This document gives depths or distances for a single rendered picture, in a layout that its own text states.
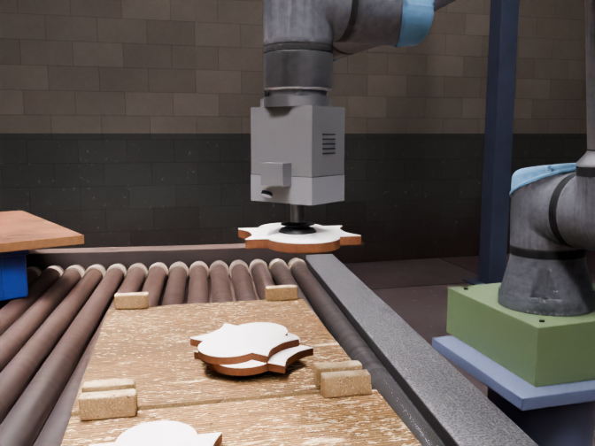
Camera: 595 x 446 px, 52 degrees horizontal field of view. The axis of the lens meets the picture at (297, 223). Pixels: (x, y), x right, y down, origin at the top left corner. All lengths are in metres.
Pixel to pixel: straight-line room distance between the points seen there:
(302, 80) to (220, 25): 4.94
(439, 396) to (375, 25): 0.45
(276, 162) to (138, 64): 4.84
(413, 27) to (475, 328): 0.57
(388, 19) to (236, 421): 0.46
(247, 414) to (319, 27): 0.42
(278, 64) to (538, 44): 6.21
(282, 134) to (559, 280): 0.54
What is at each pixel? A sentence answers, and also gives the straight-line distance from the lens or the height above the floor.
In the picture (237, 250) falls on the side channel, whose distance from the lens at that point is 1.57.
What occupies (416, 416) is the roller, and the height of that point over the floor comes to 0.92.
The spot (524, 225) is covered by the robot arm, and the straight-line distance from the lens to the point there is 1.02.
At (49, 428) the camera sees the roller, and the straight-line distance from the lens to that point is 0.75.
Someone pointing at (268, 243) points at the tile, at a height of 1.12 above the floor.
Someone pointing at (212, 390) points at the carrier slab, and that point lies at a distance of 0.76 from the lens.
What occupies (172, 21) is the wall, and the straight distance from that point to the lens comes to 5.53.
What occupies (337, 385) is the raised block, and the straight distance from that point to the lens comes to 0.72.
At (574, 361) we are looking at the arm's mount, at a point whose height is 0.90.
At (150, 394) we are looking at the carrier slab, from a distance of 0.76.
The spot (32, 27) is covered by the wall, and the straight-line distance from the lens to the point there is 5.55.
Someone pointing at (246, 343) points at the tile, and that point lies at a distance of 0.81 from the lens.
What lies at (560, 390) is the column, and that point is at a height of 0.87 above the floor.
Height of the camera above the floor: 1.24
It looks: 8 degrees down
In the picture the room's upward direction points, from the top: straight up
